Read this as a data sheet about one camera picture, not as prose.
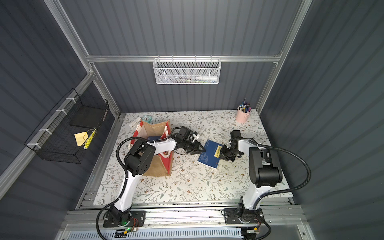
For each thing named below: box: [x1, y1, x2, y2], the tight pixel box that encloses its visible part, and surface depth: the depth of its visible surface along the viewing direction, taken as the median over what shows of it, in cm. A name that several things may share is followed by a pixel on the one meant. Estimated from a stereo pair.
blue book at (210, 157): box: [197, 139, 223, 169], surface depth 98 cm
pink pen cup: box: [236, 97, 252, 124], surface depth 111 cm
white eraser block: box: [129, 117, 142, 129], surface depth 112 cm
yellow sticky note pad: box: [74, 131, 89, 147], surface depth 75 cm
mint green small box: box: [142, 115, 153, 124], surface depth 118 cm
